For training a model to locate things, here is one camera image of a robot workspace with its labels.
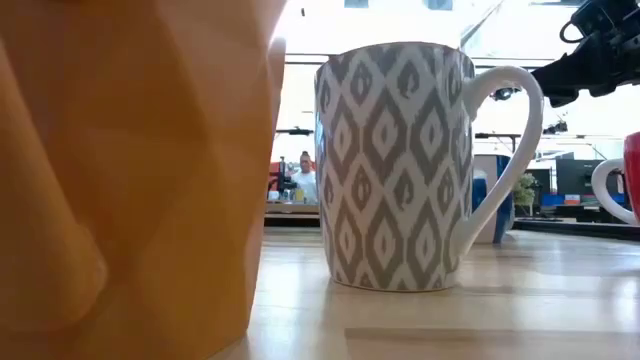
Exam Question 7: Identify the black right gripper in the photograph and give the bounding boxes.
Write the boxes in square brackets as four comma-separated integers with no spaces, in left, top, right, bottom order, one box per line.
[530,0,640,107]

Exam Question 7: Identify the red mug white handle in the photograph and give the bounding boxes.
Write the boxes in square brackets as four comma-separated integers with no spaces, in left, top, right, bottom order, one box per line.
[591,131,640,227]

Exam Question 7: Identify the blue and white mug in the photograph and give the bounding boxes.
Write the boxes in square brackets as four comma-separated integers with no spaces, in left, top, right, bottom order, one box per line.
[471,153,516,245]

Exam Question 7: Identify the grey diamond pattern mug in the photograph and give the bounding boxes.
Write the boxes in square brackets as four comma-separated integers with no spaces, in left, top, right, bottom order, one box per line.
[313,41,545,293]

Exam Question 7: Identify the orange faceted mug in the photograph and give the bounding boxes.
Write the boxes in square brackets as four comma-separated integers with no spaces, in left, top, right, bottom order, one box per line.
[0,0,289,360]

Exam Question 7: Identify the black ceiling spotlight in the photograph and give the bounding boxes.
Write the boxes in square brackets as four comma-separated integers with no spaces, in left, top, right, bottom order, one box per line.
[491,86,522,102]
[542,119,570,136]

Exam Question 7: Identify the black computer monitor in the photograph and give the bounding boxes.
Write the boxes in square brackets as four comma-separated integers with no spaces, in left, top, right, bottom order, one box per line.
[555,158,606,197]

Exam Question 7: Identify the black cabinet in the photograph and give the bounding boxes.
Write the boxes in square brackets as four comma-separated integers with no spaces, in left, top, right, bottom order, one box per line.
[524,167,552,217]

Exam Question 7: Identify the blue storage bins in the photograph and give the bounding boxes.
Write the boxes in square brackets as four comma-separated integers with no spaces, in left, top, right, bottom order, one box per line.
[539,193,626,207]

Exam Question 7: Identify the person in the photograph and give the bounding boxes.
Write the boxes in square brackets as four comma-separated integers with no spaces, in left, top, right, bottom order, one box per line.
[291,150,320,204]

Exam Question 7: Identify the black stand with red parts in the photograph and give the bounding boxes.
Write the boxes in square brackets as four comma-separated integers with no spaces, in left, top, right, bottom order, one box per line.
[267,155,300,202]

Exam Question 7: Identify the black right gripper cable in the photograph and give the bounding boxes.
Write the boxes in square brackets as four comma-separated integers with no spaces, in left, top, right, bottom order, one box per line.
[558,19,589,45]

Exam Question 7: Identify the black background desk frame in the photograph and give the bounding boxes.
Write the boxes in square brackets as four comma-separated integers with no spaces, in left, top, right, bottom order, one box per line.
[474,132,519,154]

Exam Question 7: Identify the black aluminium table frame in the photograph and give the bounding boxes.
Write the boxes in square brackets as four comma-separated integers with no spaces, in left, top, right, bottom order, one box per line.
[513,218,640,242]

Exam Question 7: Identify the black metal rack frame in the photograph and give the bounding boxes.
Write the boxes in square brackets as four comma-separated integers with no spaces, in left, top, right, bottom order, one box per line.
[263,202,321,227]

